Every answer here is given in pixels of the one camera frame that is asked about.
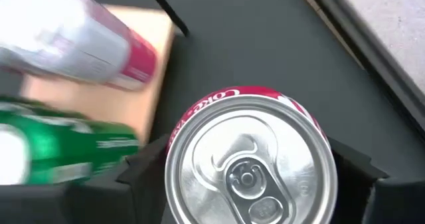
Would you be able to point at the green Sprite can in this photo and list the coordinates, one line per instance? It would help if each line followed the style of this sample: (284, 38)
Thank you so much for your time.
(66, 141)

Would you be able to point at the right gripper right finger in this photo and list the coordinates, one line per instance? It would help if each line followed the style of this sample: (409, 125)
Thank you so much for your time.
(382, 200)

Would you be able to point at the pink white Spindrift can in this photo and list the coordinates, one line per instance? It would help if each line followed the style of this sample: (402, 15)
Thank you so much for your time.
(66, 34)

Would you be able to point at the red Coca-Cola can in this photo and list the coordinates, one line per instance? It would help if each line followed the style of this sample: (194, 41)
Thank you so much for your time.
(249, 167)

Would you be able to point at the wooden shelf black metal frame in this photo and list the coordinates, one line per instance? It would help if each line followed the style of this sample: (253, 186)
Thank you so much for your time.
(99, 101)

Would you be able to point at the black aluminium table frame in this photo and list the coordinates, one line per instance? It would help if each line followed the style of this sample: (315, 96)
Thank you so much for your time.
(365, 44)

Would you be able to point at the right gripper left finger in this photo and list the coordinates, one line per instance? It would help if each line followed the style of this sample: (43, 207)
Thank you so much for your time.
(83, 204)

